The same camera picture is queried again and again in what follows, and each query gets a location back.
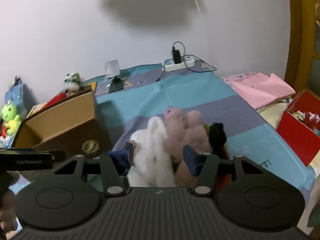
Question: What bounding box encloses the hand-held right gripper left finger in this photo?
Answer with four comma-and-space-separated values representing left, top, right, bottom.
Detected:
54, 142, 137, 197

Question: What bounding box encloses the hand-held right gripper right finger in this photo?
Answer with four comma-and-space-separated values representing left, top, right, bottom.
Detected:
183, 144, 269, 197

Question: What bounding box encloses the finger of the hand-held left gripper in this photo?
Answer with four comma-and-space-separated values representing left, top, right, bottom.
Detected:
0, 148, 66, 171

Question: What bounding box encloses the white plush toy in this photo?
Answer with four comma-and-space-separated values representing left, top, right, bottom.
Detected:
127, 116, 177, 188

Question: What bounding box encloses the black sock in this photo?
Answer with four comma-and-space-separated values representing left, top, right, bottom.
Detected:
209, 122, 227, 155

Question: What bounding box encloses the brown cardboard box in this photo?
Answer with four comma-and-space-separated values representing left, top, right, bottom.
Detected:
15, 84, 112, 159

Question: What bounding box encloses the person's left hand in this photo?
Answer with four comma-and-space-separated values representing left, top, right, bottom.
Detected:
0, 189, 18, 233

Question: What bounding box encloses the green frog plush toy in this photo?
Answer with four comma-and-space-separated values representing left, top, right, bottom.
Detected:
1, 99, 23, 137

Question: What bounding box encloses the colourful picture book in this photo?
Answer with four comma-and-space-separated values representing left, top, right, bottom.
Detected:
26, 102, 48, 118

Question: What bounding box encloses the blue patchwork bedsheet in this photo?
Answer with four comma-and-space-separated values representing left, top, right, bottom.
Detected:
82, 64, 316, 190

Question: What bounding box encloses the red plush toy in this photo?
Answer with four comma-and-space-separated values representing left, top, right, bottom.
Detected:
44, 92, 68, 108

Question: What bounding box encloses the blue toy package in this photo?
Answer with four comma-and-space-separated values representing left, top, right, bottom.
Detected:
4, 76, 25, 105

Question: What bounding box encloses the orange book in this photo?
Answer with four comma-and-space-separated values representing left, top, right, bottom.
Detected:
82, 81, 97, 92

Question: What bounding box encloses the small light on stand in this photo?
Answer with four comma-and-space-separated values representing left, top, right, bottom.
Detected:
104, 60, 124, 93

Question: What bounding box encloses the small doll with green hat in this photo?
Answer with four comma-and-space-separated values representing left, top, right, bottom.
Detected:
63, 72, 82, 96

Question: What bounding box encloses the white power strip with charger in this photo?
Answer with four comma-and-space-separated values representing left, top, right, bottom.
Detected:
157, 41, 217, 82

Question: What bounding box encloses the cream pillow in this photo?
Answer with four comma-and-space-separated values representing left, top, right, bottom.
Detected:
259, 96, 295, 131

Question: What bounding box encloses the pink cloth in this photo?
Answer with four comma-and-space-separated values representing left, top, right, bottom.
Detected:
222, 72, 296, 110

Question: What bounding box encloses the black charger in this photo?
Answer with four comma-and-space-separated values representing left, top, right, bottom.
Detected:
171, 45, 182, 65

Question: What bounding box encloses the red box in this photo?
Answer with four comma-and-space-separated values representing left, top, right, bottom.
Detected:
276, 89, 320, 167

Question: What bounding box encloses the red white patterned cloth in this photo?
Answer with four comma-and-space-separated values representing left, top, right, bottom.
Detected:
291, 110, 320, 133

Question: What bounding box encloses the yellow wooden frame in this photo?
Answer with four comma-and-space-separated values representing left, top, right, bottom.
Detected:
284, 0, 320, 93

